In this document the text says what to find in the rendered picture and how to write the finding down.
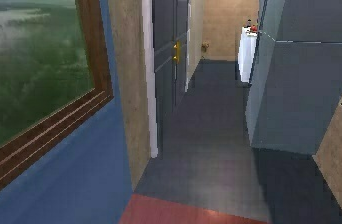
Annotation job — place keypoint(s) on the brown framed landscape picture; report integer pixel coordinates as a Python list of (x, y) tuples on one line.
[(29, 76)]

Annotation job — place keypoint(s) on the white cabinet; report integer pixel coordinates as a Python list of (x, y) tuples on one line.
[(247, 56)]

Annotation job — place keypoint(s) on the red round object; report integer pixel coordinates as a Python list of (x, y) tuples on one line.
[(253, 28)]

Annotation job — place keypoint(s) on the grey blue cupboard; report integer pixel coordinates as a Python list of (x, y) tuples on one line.
[(299, 90)]

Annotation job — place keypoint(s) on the dark grey room door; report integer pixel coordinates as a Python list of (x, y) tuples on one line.
[(165, 66)]

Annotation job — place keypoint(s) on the small tan door knob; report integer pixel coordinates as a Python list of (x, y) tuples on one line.
[(205, 45)]

